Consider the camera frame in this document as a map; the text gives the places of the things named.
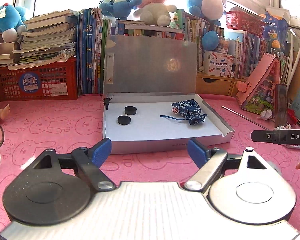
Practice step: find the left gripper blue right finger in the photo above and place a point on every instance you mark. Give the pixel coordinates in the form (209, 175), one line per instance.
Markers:
(199, 153)

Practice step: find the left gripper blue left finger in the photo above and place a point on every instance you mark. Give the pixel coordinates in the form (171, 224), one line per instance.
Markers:
(100, 152)

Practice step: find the black round puck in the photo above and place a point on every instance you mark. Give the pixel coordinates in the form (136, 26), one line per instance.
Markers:
(123, 120)
(130, 110)

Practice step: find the blue white floral pouch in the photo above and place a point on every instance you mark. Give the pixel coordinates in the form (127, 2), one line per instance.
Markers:
(187, 110)

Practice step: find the metal straw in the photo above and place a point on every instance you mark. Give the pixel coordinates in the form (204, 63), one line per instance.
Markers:
(244, 117)

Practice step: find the white paper origami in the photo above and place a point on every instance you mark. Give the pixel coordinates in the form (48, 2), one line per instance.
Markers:
(266, 115)

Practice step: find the black phone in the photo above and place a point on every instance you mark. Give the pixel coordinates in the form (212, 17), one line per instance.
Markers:
(281, 105)

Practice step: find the black binder clip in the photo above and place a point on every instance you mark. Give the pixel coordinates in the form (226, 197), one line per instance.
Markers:
(106, 101)

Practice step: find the pink house-shaped toy case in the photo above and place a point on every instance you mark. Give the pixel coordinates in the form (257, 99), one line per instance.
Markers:
(257, 93)

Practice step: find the silver open cardboard box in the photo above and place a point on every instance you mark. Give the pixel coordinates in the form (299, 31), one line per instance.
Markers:
(152, 86)

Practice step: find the wooden drawer shelf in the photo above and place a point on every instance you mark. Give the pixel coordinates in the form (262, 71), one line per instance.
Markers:
(216, 85)

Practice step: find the red plastic crate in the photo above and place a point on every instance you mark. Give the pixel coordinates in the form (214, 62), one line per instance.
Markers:
(56, 81)

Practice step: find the row of colourful books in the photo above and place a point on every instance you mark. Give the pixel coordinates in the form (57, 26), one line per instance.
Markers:
(189, 35)

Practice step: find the blue cardboard box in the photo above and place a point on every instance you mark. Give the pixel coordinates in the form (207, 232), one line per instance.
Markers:
(277, 26)

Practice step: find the stack of books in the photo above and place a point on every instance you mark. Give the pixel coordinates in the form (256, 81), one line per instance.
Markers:
(48, 38)

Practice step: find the row of blue books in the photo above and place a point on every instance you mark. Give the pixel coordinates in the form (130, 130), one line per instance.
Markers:
(92, 32)

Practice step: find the red basket on books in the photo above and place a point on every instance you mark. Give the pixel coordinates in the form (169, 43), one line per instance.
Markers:
(240, 20)

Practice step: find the blue plush elephant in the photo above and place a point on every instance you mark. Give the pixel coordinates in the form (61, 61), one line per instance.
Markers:
(119, 9)

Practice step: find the white pink bunny plush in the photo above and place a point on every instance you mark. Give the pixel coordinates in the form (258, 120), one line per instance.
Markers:
(155, 12)

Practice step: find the large blue white plush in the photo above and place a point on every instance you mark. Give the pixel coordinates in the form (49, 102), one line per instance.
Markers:
(211, 10)

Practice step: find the blue plush toy left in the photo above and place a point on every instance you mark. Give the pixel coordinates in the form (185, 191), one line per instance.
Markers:
(11, 22)

